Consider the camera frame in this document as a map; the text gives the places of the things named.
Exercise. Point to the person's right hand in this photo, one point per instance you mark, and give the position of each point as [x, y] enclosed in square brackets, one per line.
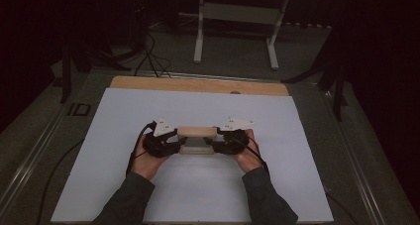
[247, 159]

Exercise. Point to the person's left hand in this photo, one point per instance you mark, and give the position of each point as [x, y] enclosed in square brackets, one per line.
[147, 165]

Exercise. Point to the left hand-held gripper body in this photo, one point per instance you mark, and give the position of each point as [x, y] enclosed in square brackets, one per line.
[158, 147]

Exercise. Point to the dark equipment rack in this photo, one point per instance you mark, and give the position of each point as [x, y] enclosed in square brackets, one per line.
[138, 17]

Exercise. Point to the short metal floor rail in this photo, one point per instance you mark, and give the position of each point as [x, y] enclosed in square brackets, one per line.
[231, 78]

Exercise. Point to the wooden photo frame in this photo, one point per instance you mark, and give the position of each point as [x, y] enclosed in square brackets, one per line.
[197, 132]

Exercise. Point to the black metal stand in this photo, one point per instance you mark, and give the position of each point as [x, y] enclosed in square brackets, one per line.
[66, 73]

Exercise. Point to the white table cover sheet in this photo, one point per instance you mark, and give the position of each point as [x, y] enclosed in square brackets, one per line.
[198, 109]

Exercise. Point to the black tripod stand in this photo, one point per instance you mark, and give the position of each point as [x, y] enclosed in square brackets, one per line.
[336, 83]

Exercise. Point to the long metal floor rail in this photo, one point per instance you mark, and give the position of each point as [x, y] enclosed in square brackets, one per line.
[29, 159]
[355, 162]

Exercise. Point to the white metal table frame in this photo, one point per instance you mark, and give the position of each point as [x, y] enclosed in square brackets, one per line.
[242, 13]

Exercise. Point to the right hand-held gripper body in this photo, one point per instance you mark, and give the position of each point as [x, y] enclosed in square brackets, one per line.
[232, 144]

